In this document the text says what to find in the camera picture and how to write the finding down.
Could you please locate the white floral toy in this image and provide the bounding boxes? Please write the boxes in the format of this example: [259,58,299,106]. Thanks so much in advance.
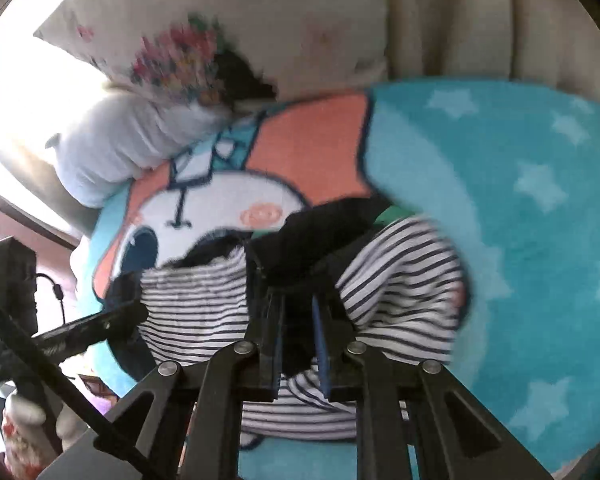
[1,391,88,476]

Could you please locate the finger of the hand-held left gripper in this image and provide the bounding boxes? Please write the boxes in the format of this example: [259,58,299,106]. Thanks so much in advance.
[32,301,149,359]

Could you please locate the black strap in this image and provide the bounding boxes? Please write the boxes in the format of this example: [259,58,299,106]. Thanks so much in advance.
[0,289,167,480]

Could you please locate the purple pink cloth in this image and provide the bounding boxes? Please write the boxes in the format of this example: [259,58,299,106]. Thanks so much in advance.
[77,372,123,413]

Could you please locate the white pillow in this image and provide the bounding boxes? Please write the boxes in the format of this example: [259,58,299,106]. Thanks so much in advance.
[44,94,242,209]

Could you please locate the floral printed pillow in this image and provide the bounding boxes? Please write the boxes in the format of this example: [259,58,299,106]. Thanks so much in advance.
[31,0,392,117]

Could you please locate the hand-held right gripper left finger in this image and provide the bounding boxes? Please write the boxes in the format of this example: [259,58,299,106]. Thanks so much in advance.
[92,289,287,480]

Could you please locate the beige sofa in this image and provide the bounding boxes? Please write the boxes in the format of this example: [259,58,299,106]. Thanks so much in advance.
[0,0,600,251]

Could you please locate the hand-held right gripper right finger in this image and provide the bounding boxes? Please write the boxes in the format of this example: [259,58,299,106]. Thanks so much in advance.
[311,289,554,480]

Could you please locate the striped pants with navy patch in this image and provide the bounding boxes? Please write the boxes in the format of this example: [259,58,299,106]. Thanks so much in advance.
[102,196,474,442]

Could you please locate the cartoon printed blanket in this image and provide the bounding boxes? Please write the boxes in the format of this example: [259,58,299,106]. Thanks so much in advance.
[76,76,600,480]

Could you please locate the black cable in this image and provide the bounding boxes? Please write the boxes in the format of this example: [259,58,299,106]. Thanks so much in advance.
[34,271,82,322]

